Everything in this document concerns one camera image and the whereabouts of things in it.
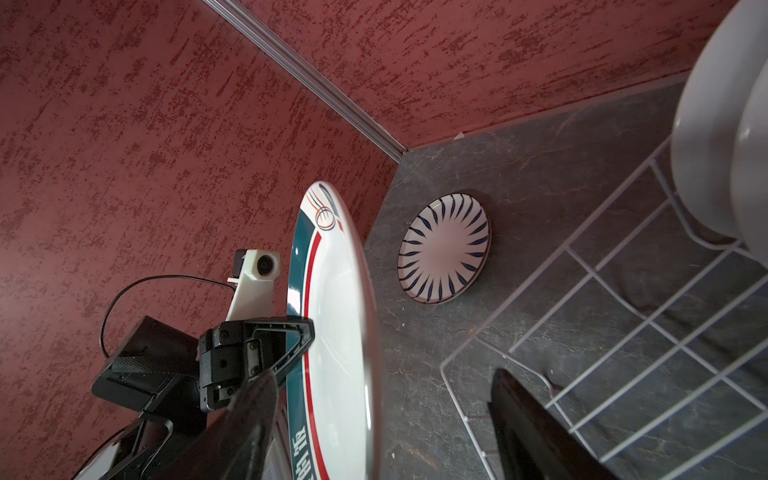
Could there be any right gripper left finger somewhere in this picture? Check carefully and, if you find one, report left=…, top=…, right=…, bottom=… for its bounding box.
left=149, top=368, right=279, bottom=479

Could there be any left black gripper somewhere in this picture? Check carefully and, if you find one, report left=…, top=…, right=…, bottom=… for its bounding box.
left=74, top=316, right=315, bottom=479

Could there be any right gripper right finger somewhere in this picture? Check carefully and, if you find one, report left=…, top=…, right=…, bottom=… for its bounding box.
left=488, top=368, right=616, bottom=480

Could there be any green red rimmed plate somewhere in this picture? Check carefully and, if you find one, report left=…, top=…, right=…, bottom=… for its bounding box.
left=285, top=181, right=383, bottom=479

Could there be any blue striped white plate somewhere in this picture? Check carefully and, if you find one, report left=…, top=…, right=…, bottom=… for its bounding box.
left=397, top=193, right=492, bottom=304

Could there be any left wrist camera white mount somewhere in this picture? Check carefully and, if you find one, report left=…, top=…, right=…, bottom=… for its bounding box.
left=226, top=249, right=281, bottom=321

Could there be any white wire dish rack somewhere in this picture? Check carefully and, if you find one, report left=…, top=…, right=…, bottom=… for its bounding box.
left=440, top=143, right=767, bottom=479

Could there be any left aluminium corner post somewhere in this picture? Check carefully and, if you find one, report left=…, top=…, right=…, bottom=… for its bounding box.
left=204, top=0, right=407, bottom=163

